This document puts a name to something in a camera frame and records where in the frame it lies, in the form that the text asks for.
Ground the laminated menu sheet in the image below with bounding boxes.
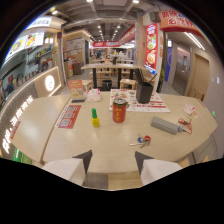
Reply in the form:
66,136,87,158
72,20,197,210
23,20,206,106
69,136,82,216
108,88,171,114

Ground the long wooden dining table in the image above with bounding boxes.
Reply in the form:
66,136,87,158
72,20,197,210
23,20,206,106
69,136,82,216
80,62,145,89

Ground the red drink can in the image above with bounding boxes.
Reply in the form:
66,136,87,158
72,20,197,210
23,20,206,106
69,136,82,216
112,97,130,124

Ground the keychain with keys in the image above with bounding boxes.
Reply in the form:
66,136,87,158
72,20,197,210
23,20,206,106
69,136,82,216
129,134,152,149

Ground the wooden stool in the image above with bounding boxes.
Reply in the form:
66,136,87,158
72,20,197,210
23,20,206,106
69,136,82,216
81,79,94,93
119,78,138,91

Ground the tissue packet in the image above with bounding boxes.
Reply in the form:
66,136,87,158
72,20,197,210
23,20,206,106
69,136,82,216
86,88,102,103

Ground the red food poster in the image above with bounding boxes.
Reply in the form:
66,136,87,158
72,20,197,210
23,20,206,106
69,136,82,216
143,23,159,72

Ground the orange sign stand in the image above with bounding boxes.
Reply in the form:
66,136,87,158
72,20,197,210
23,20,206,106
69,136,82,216
67,79,87,103

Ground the grey rectangular box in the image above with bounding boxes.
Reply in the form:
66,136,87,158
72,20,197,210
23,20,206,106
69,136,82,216
150,115,185,136

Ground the yellow bottle with green cap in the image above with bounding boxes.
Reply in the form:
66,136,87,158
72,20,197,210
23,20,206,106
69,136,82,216
91,107,101,128

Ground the red QR code sticker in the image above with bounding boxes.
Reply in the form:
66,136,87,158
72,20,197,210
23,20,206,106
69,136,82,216
54,104,82,130

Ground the black trash bin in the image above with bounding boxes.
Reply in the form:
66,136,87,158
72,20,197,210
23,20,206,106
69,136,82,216
101,79,113,92

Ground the black chopstick holder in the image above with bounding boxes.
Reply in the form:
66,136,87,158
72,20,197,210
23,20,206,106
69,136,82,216
133,68,158,105

